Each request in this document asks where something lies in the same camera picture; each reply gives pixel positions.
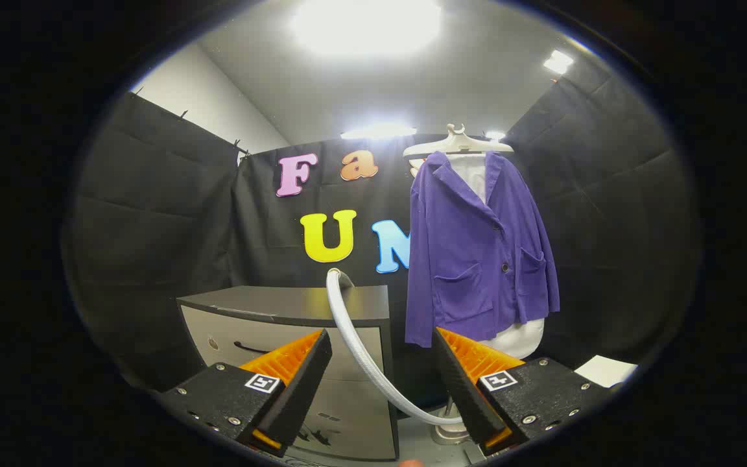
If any black backdrop cloth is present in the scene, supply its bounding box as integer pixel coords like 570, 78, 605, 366
62, 58, 702, 403

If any white paper sheet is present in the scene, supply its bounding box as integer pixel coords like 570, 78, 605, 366
573, 355, 639, 389

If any grey cabinet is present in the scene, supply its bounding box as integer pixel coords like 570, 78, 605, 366
176, 285, 400, 461

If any grey garment steamer hose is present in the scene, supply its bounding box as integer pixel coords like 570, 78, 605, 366
326, 268, 465, 427

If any white clothes hanger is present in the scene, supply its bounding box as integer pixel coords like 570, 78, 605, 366
402, 123, 515, 158

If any white garment steamer base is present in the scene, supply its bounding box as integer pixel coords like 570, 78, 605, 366
430, 399, 471, 446

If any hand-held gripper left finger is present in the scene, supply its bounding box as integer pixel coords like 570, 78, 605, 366
153, 329, 333, 458

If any large ceiling light panel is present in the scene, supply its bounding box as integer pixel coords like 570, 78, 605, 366
290, 0, 442, 58

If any purple corduroy jacket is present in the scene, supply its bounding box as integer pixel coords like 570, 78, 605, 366
405, 151, 560, 349

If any long ceiling light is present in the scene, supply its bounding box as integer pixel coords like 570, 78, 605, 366
340, 125, 418, 141

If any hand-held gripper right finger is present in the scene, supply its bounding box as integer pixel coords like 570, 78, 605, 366
432, 327, 614, 458

